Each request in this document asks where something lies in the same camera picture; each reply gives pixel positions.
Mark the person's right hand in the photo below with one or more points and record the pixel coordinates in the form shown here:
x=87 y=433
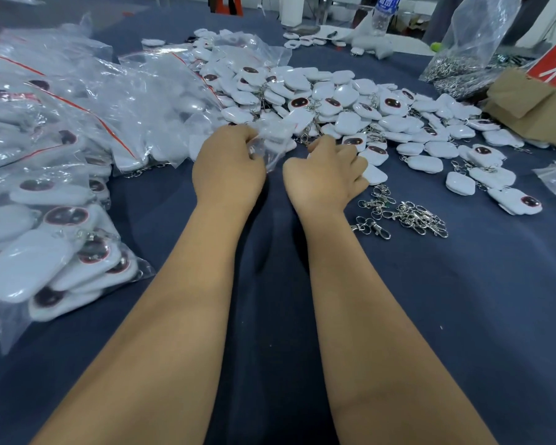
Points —
x=322 y=180

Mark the person's left hand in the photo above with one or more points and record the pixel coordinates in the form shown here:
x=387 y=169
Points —
x=227 y=173

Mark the person's right fingers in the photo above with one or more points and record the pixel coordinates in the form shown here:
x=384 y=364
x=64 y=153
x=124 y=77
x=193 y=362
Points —
x=357 y=170

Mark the person's left fingers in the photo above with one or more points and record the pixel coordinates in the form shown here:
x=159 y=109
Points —
x=246 y=136

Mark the clear plastic bag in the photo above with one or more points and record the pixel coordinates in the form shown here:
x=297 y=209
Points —
x=275 y=143

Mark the person's left forearm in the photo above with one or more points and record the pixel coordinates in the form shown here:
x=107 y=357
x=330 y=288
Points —
x=167 y=329

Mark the person's right forearm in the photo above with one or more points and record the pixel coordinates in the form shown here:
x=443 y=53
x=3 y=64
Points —
x=375 y=329

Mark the pile of metal clasps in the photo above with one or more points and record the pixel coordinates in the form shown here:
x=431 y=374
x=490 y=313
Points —
x=407 y=215

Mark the row of white tag shells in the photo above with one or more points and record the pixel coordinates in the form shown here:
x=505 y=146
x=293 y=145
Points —
x=312 y=40

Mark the white cloth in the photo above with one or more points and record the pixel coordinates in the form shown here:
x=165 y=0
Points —
x=375 y=43

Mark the green ball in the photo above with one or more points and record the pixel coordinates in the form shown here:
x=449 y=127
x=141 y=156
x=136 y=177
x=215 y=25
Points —
x=438 y=47

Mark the clear bag of metal rings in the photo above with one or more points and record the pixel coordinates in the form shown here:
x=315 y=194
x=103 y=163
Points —
x=468 y=64

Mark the clear plastic water bottle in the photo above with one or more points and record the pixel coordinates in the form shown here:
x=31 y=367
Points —
x=383 y=13

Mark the brown cardboard box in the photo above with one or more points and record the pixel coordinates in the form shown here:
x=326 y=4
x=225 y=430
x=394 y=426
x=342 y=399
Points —
x=528 y=111

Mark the dark blue tablecloth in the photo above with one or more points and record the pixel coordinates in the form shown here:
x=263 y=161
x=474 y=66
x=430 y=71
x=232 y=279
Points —
x=468 y=329

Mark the pile of bagged white tags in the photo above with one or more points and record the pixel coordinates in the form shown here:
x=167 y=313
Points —
x=51 y=180

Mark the red sign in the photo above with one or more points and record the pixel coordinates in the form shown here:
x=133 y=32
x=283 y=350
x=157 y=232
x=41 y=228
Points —
x=553 y=64

